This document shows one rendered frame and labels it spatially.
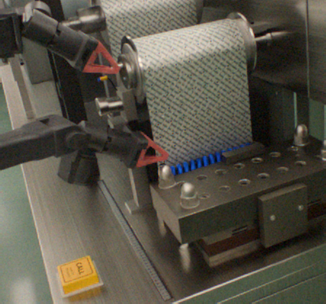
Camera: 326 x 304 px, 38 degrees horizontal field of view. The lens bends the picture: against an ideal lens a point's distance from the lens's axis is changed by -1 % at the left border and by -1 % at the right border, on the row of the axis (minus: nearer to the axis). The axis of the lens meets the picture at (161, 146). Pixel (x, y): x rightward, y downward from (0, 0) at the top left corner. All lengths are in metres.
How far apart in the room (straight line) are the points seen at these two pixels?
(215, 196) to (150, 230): 0.22
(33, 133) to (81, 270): 0.30
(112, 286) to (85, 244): 0.17
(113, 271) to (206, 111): 0.39
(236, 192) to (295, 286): 0.23
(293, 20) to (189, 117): 0.30
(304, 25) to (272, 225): 0.41
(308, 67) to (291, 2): 0.14
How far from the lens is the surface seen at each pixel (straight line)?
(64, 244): 1.11
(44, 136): 0.86
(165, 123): 1.01
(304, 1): 1.01
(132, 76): 0.98
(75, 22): 1.22
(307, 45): 1.02
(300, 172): 0.99
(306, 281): 1.04
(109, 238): 1.09
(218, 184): 0.96
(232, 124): 1.08
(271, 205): 0.93
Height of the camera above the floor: 1.50
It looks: 24 degrees down
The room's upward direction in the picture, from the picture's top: 9 degrees counter-clockwise
